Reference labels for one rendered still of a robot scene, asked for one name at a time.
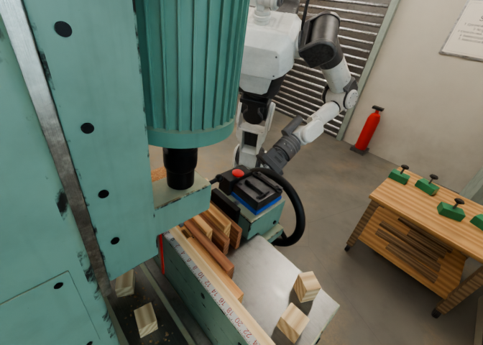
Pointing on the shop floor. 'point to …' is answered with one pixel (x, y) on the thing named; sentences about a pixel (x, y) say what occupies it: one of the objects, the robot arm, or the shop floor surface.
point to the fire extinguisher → (367, 132)
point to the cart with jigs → (425, 233)
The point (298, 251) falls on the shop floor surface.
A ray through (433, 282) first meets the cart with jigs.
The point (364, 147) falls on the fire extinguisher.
